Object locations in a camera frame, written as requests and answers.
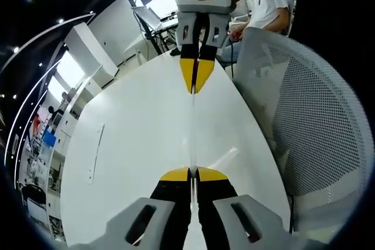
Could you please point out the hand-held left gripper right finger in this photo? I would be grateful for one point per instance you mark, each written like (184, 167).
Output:
(222, 212)

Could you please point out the blue box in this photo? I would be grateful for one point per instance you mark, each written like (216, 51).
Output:
(49, 139)

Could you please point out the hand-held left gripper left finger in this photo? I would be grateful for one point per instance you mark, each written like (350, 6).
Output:
(164, 212)

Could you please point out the white standing desk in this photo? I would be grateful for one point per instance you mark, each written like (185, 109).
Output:
(158, 32)

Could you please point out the small black object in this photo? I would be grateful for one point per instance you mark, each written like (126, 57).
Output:
(175, 52)

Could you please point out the desktop monitor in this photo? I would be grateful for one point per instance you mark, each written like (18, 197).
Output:
(149, 18)

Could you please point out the white mesh office chair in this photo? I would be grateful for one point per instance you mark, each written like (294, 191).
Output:
(316, 115)

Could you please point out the clear food packaging bag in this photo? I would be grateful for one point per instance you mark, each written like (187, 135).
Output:
(193, 130)

